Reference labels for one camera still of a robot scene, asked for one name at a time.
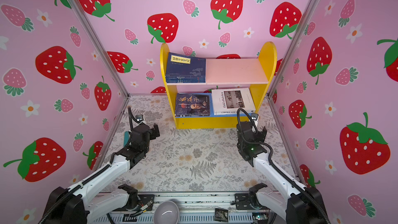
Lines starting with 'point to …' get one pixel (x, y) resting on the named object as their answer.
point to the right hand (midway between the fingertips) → (254, 124)
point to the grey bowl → (167, 212)
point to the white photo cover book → (228, 101)
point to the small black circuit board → (221, 214)
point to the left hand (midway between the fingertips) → (147, 125)
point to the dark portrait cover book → (192, 105)
